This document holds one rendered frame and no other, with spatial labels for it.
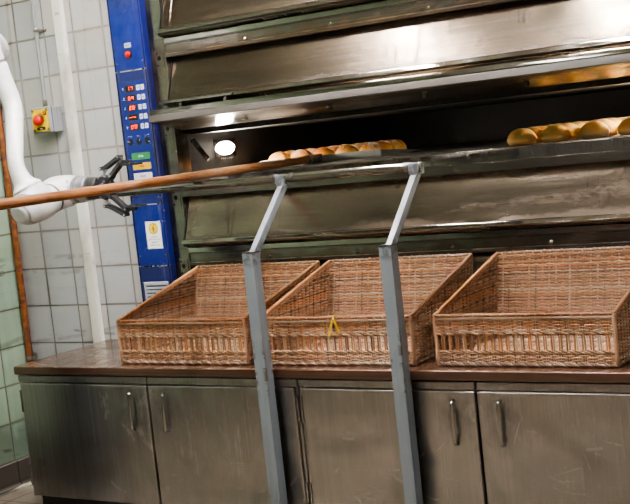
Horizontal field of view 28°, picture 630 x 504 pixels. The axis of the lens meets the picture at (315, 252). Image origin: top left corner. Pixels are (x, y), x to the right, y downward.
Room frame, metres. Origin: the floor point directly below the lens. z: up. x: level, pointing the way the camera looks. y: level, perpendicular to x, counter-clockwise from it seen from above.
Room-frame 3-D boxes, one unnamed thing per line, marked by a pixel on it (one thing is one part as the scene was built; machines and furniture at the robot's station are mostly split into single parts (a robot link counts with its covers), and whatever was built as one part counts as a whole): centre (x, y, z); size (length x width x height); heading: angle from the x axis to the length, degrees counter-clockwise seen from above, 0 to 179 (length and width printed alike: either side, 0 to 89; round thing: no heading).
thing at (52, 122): (4.98, 1.00, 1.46); 0.10 x 0.07 x 0.10; 57
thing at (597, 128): (4.26, -1.02, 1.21); 0.61 x 0.48 x 0.06; 147
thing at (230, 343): (4.29, 0.34, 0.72); 0.56 x 0.49 x 0.28; 56
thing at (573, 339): (3.64, -0.67, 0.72); 0.56 x 0.49 x 0.28; 57
